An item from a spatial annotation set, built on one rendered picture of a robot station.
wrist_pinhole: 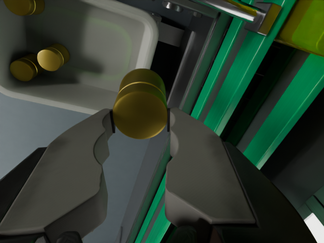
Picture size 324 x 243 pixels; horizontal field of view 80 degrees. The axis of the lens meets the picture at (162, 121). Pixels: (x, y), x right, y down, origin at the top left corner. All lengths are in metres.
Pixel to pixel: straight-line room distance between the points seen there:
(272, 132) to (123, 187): 0.45
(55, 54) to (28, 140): 0.26
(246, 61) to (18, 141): 0.51
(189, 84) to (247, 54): 0.10
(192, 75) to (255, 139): 0.12
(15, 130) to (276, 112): 0.51
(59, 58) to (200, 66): 0.22
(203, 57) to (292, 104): 0.12
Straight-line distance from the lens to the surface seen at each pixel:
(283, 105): 0.26
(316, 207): 0.33
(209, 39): 0.27
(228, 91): 0.21
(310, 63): 0.26
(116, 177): 0.57
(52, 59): 0.36
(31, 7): 0.36
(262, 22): 0.19
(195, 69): 0.27
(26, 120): 0.52
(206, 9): 0.25
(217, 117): 0.21
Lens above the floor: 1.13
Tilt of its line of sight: 58 degrees down
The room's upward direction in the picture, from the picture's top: 173 degrees clockwise
